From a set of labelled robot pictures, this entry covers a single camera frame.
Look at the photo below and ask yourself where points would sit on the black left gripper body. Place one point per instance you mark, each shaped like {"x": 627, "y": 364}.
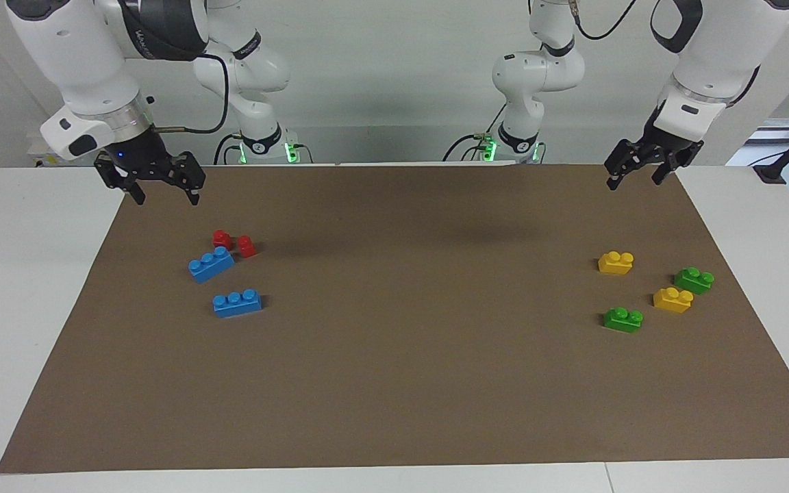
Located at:
{"x": 661, "y": 147}

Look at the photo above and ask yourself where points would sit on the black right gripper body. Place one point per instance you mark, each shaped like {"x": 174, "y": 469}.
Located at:
{"x": 144, "y": 163}

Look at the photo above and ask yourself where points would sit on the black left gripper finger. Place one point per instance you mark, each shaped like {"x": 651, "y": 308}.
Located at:
{"x": 659, "y": 175}
{"x": 611, "y": 181}

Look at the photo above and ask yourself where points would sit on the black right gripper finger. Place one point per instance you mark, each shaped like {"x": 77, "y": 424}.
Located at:
{"x": 137, "y": 192}
{"x": 193, "y": 194}

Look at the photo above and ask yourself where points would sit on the blue three-stud block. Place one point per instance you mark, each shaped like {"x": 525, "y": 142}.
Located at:
{"x": 211, "y": 266}
{"x": 237, "y": 305}

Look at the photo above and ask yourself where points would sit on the green two-stud block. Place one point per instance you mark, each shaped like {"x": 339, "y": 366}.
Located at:
{"x": 693, "y": 281}
{"x": 622, "y": 321}

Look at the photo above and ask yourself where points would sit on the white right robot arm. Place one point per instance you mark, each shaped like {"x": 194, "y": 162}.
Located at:
{"x": 72, "y": 48}

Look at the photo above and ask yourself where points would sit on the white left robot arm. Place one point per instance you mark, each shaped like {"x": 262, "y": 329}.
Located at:
{"x": 723, "y": 41}

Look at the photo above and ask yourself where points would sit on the red small block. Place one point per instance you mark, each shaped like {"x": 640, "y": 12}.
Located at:
{"x": 246, "y": 247}
{"x": 222, "y": 239}

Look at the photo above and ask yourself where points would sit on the yellow two-stud block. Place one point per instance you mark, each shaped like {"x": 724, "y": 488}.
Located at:
{"x": 616, "y": 263}
{"x": 672, "y": 301}

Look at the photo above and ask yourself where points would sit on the brown table mat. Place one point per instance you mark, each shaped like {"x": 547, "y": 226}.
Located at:
{"x": 394, "y": 356}

